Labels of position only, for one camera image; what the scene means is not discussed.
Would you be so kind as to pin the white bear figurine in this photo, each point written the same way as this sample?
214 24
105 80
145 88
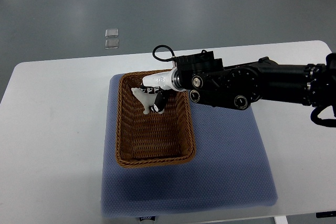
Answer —
146 99

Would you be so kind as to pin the blue-grey textured mat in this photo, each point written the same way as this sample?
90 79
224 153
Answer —
229 170

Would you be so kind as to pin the lower metal floor plate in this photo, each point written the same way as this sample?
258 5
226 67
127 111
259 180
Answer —
112 43

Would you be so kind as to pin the upper metal floor plate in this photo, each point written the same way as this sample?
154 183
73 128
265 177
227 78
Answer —
111 32

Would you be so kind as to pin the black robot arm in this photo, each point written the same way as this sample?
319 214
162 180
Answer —
237 87

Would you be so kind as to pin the metal floor plate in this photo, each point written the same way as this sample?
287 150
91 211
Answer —
111 32
112 43

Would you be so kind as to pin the black table control panel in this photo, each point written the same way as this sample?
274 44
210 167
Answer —
326 214

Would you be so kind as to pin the brown wicker basket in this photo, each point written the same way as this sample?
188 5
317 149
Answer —
147 140

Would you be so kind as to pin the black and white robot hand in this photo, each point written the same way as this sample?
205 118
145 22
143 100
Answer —
161 84

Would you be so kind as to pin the black table label tag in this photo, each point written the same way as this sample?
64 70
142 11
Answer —
145 218

